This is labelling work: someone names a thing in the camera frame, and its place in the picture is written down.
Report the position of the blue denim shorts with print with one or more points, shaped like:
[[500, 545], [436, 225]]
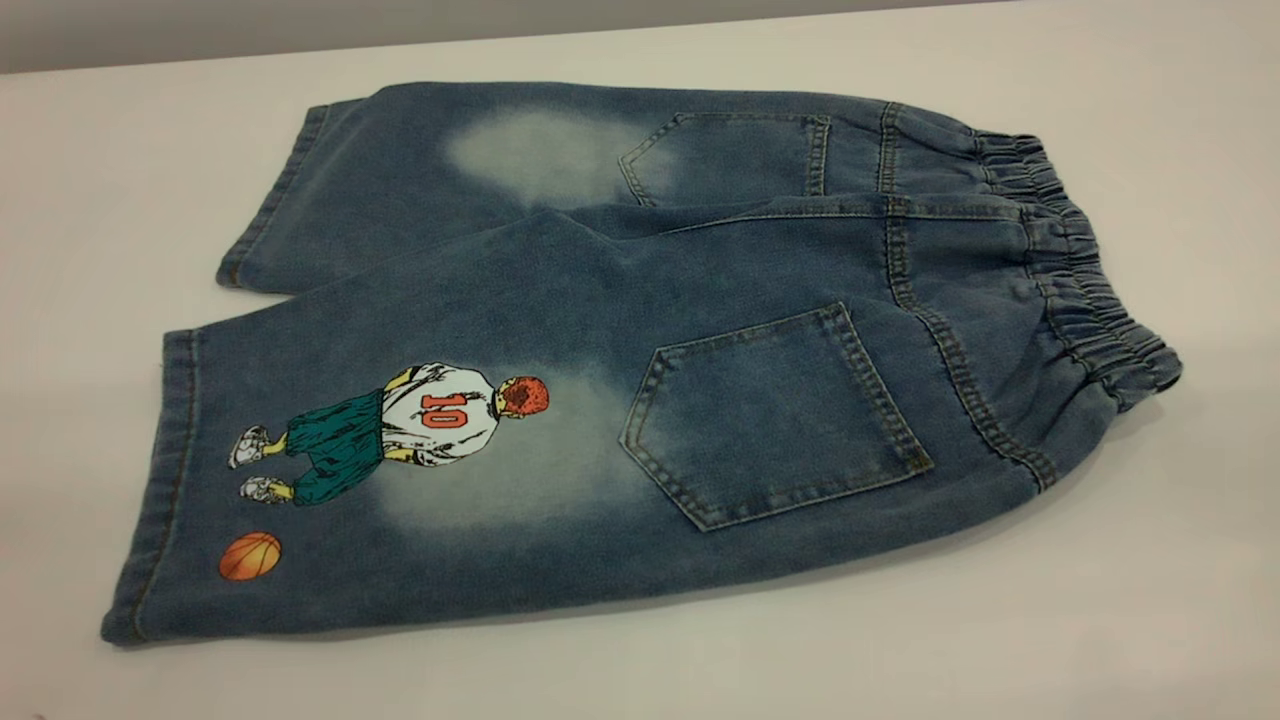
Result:
[[560, 300]]

